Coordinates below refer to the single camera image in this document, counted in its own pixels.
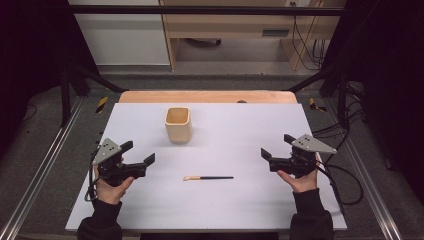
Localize black handled makeup brush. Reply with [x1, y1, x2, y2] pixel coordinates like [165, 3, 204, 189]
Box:
[182, 175, 235, 182]

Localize black curtain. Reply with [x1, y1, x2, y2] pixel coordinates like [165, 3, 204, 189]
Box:
[0, 0, 101, 158]
[321, 0, 424, 194]

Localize right hand-held gripper cable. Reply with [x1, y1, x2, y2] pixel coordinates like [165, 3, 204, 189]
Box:
[314, 156, 364, 214]

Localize aluminium rail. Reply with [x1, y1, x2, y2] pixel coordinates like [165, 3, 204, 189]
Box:
[325, 98, 404, 240]
[0, 96, 86, 240]

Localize white cabinet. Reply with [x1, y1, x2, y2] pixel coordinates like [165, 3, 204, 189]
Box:
[67, 0, 172, 66]

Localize left hand-held gripper cable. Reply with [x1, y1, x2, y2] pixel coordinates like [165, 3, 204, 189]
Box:
[83, 145, 102, 203]

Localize yellow black striped tape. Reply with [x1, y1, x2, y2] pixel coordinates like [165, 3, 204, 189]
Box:
[308, 97, 328, 113]
[95, 96, 109, 114]

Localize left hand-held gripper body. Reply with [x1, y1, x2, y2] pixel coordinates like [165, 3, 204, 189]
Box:
[91, 137, 148, 188]

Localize wooden table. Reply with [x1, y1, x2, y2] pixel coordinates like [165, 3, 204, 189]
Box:
[118, 90, 298, 104]

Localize person's right hand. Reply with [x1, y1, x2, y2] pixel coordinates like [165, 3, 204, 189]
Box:
[276, 152, 322, 194]

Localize bundle of black cables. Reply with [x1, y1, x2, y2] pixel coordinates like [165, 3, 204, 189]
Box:
[311, 81, 368, 168]

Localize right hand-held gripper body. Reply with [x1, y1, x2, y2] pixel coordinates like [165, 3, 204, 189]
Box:
[269, 133, 338, 179]

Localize hanging black cables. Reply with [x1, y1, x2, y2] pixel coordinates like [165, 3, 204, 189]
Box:
[290, 1, 329, 72]

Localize wooden desk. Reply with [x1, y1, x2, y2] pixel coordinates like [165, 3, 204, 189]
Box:
[159, 0, 348, 72]

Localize white table board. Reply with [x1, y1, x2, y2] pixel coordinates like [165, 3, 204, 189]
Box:
[65, 102, 348, 232]

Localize person's left hand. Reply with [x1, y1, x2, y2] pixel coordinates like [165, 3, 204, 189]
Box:
[94, 157, 136, 206]

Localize hand-held gripper cable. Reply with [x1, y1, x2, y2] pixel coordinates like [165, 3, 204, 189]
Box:
[83, 145, 102, 203]
[314, 156, 364, 214]

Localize beige square pen holder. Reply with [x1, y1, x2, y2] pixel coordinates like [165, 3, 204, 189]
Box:
[164, 106, 193, 145]

